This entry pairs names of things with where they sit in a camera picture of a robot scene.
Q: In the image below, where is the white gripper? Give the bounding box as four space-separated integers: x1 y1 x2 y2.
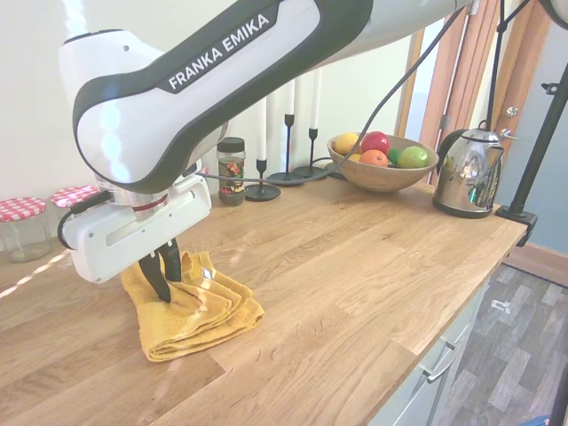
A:
61 175 213 304

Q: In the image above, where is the yellow towel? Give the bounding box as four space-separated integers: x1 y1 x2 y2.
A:
120 250 266 364

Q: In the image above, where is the spice jar black lid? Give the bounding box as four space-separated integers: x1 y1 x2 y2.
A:
216 136 248 209

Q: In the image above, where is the glass jar red checkered lid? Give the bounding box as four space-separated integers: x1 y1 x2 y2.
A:
50 185 102 232
0 196 48 264

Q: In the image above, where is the short black candle holder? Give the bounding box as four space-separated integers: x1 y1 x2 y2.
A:
244 157 282 202

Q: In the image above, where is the tall black candle holder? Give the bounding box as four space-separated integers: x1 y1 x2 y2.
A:
268 113 308 187

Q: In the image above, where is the medium black candle holder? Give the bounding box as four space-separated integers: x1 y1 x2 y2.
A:
293 127 332 176

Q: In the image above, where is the yellow lemon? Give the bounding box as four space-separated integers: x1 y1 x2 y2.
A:
334 132 363 157

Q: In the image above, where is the wooden fruit bowl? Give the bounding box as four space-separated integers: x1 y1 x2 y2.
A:
327 131 440 193

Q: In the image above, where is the orange fruit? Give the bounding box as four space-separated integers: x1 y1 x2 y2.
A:
358 149 391 168

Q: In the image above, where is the red apple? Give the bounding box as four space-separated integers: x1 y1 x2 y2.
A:
360 130 392 156

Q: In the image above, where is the green apple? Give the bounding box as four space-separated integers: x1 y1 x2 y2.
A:
397 146 430 170

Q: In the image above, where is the white kitchen cabinet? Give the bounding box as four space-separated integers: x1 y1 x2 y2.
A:
381 265 496 426

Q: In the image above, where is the stainless steel kettle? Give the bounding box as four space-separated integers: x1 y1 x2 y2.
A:
432 120 507 220

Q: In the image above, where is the wooden door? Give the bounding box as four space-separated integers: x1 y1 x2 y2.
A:
481 0 554 147

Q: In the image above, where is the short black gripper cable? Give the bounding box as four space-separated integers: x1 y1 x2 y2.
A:
57 191 112 249

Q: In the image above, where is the metal drawer handle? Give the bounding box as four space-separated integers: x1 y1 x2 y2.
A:
421 341 460 383

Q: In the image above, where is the wooden door frame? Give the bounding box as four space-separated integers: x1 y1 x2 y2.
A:
397 0 502 152

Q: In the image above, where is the thin black cord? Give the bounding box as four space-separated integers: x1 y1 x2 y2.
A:
480 0 533 130

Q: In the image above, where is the black camera stand clamp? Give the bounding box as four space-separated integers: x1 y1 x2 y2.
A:
495 66 568 248

